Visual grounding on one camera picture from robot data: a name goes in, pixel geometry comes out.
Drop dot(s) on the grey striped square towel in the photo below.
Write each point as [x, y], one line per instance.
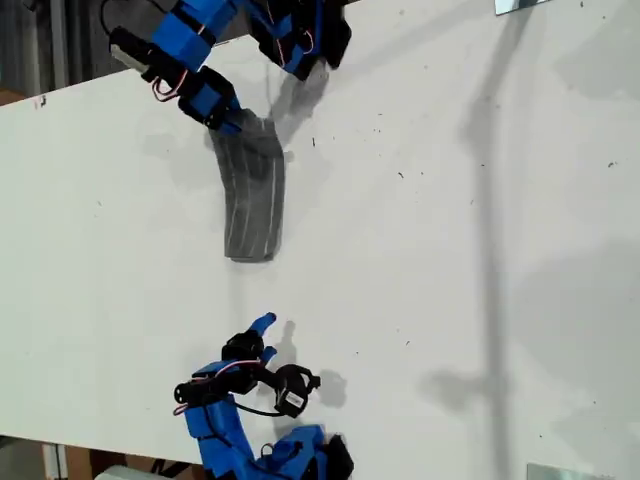
[250, 200]

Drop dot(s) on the white grey container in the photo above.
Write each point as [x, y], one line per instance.
[125, 472]

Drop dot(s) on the brown cardboard box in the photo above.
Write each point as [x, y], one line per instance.
[77, 462]

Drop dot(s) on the black camera stalk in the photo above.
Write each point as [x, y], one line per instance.
[268, 378]
[165, 66]

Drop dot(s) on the black camera box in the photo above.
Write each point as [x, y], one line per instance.
[130, 50]
[292, 392]

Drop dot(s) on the white bracket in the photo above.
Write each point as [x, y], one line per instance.
[54, 460]

